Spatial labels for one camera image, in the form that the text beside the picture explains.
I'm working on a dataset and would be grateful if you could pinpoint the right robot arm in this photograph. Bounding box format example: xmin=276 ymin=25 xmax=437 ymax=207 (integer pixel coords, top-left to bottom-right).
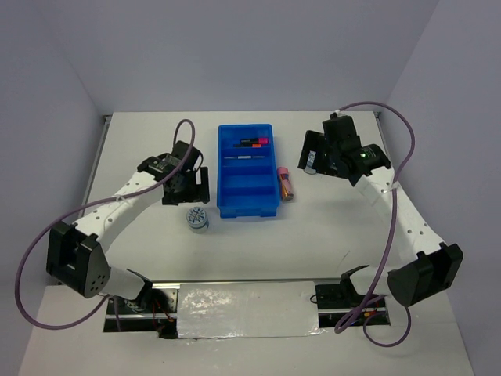
xmin=298 ymin=115 xmax=463 ymax=307

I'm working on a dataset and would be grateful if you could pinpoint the blue tape roll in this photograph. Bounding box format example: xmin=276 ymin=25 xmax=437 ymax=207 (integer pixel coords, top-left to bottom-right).
xmin=305 ymin=150 xmax=317 ymax=175
xmin=186 ymin=207 xmax=209 ymax=233

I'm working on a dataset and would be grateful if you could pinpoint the blue plastic compartment tray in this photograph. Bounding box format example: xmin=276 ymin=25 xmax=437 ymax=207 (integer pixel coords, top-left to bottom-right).
xmin=217 ymin=124 xmax=280 ymax=219

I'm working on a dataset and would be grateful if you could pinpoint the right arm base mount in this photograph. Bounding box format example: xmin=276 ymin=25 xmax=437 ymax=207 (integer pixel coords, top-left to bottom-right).
xmin=310 ymin=283 xmax=390 ymax=328

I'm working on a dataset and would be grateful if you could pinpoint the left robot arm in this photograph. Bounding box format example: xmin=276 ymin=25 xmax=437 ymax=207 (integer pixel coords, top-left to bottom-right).
xmin=46 ymin=141 xmax=210 ymax=313

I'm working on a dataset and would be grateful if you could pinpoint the pink capped black highlighter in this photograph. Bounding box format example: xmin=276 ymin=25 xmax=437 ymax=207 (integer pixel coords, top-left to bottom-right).
xmin=240 ymin=137 xmax=269 ymax=146

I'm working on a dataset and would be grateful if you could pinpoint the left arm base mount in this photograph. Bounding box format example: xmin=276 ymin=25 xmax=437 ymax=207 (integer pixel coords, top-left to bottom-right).
xmin=103 ymin=283 xmax=180 ymax=339

